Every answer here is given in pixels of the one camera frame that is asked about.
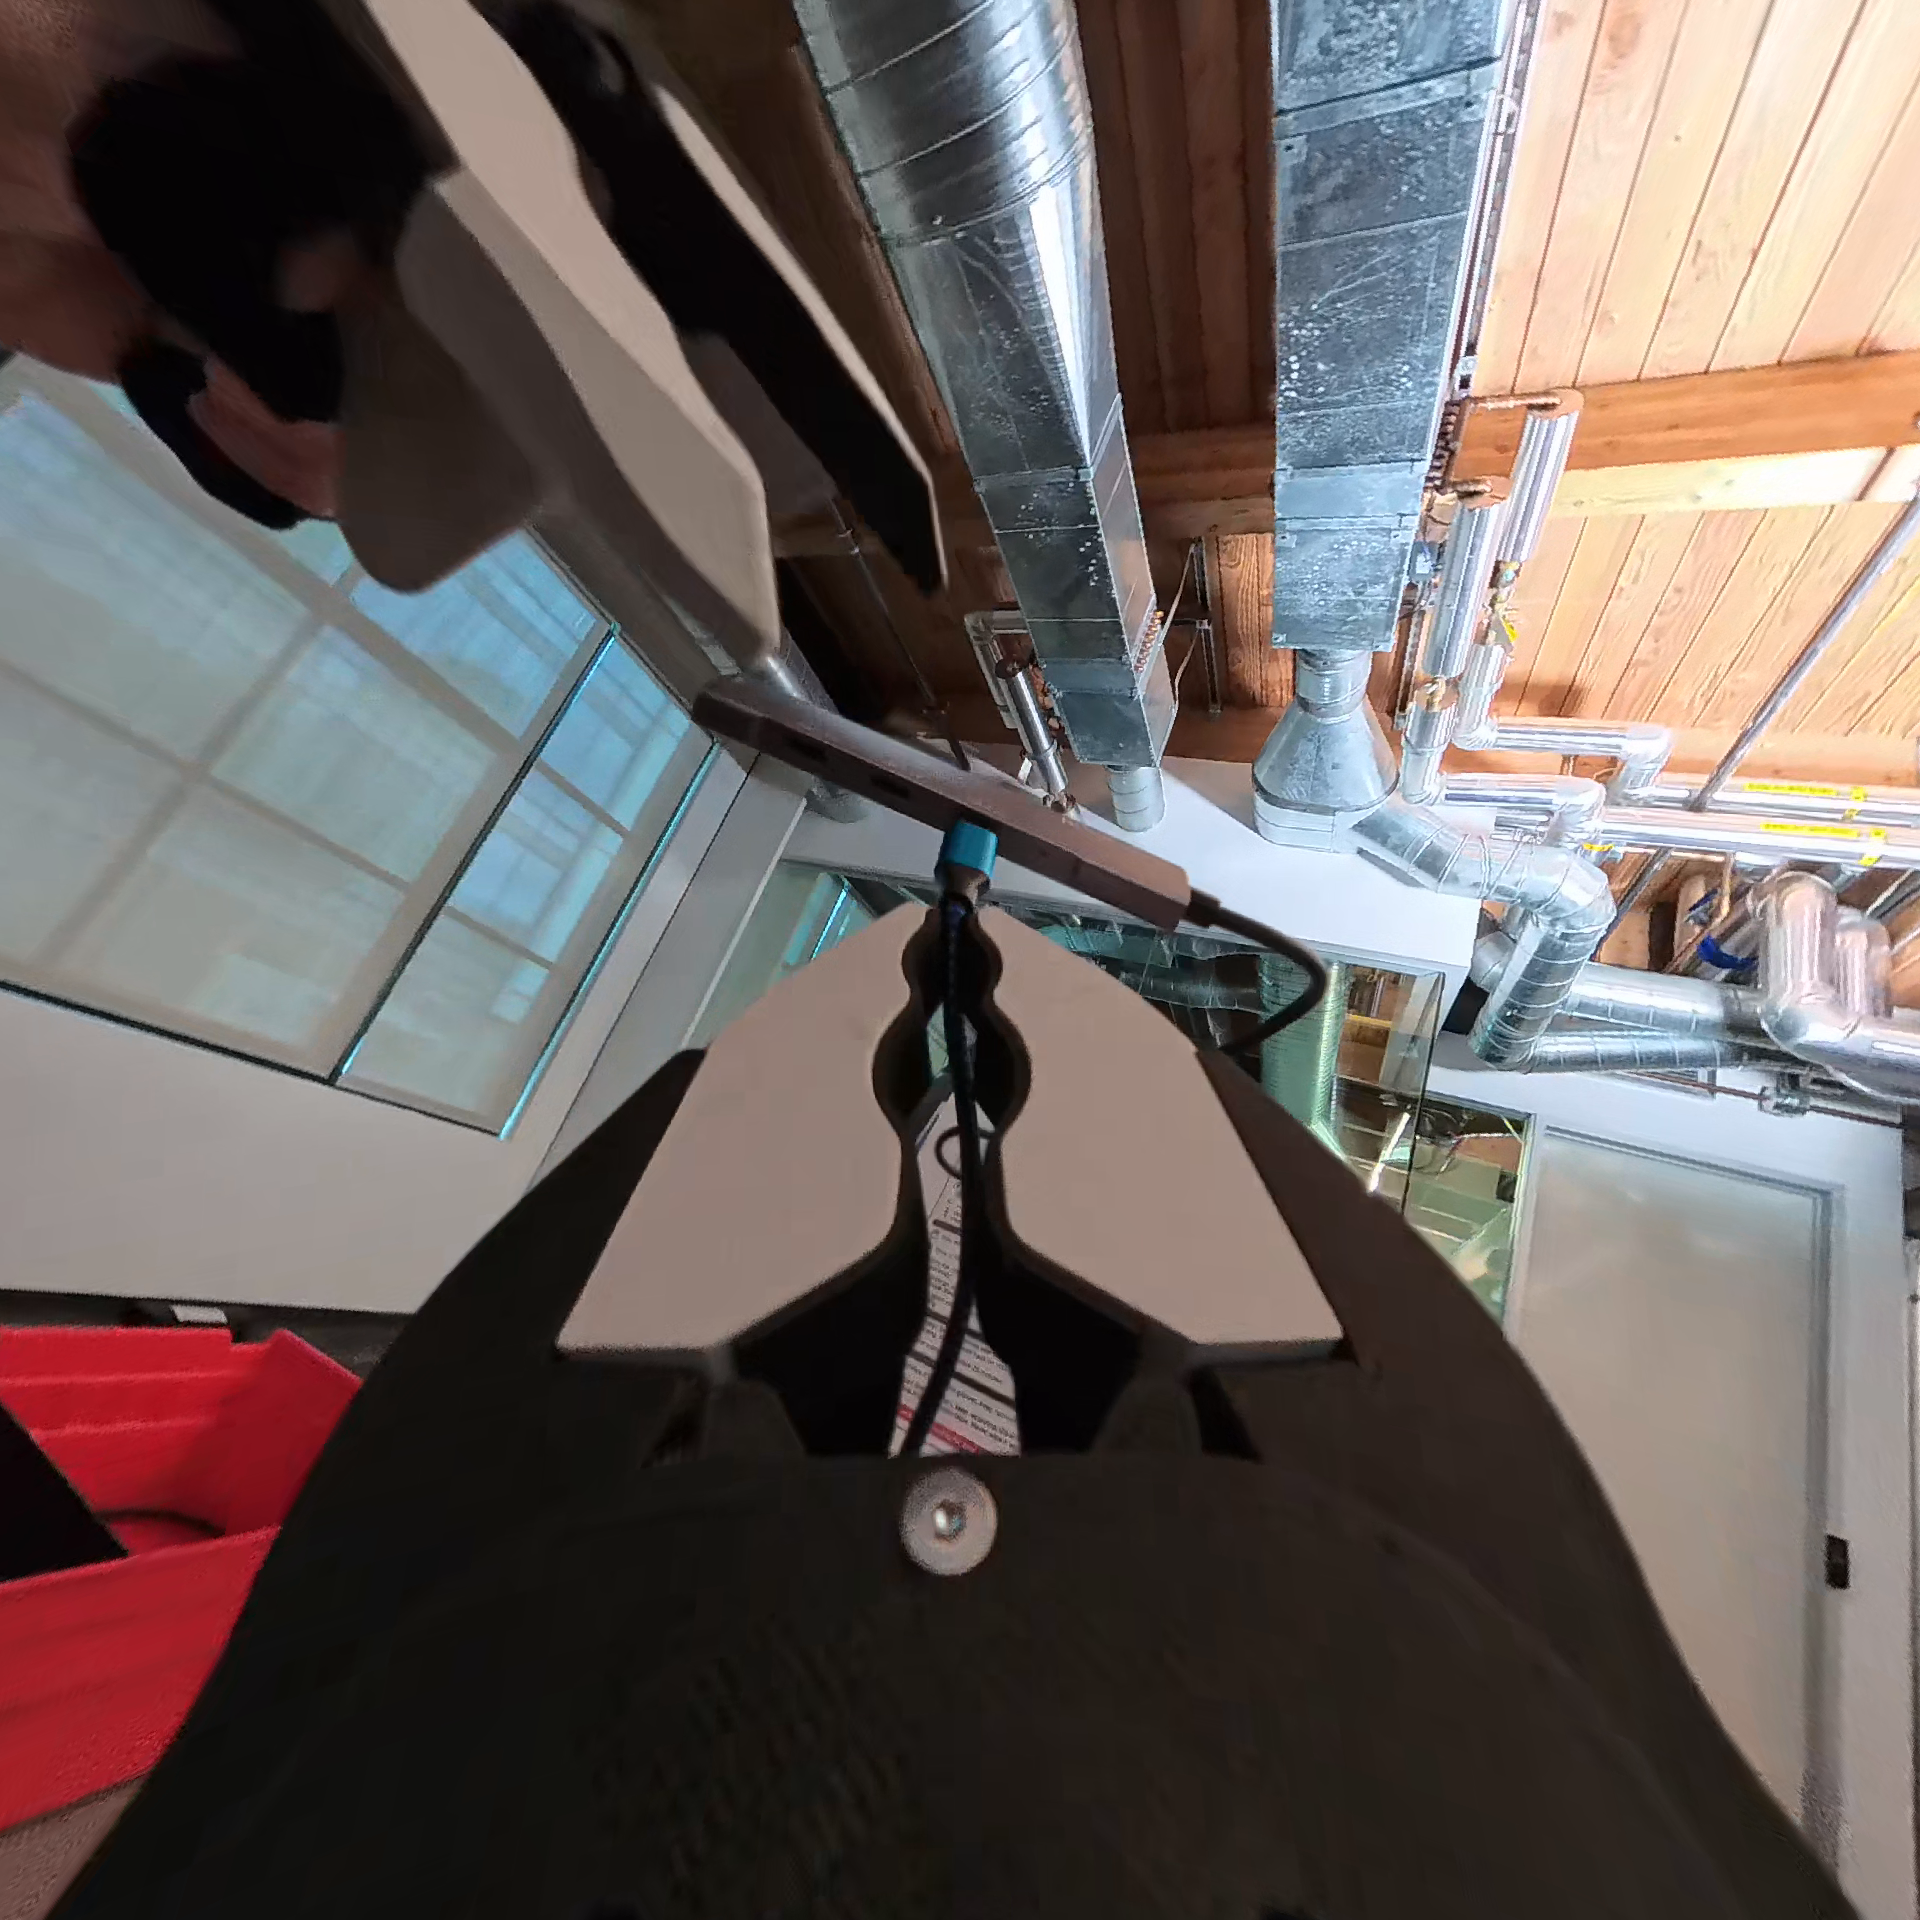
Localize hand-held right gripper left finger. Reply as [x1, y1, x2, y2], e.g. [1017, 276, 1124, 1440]
[555, 901, 953, 1352]

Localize silver insulated pipes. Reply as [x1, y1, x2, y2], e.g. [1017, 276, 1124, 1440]
[1358, 404, 1920, 1120]

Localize grey usb hub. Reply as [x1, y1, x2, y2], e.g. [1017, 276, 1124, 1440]
[692, 681, 1203, 921]

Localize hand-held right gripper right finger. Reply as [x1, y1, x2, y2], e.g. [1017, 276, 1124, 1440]
[966, 903, 1347, 1356]

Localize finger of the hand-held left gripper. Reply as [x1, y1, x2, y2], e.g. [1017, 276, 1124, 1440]
[516, 0, 953, 589]
[342, 0, 785, 688]

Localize white printed label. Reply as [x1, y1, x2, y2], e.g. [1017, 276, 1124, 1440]
[896, 1102, 1025, 1461]

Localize galvanized metal air duct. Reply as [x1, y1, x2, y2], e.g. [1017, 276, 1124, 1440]
[1252, 0, 1509, 855]
[790, 0, 1184, 833]

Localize large grid window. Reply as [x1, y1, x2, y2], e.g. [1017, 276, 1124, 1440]
[0, 351, 721, 1139]

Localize person's left hand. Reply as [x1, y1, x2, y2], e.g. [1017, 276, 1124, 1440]
[0, 0, 355, 519]

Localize blue braided usb cable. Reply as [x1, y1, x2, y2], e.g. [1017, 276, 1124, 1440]
[892, 817, 1003, 1461]

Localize white door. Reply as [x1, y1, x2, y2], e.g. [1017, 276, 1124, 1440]
[1506, 1125, 1845, 1823]

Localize black hub cable with plug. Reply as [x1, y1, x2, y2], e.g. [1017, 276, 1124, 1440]
[1188, 887, 1332, 1056]

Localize red plastic bin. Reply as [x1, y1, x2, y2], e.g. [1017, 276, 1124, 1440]
[0, 1327, 366, 1836]

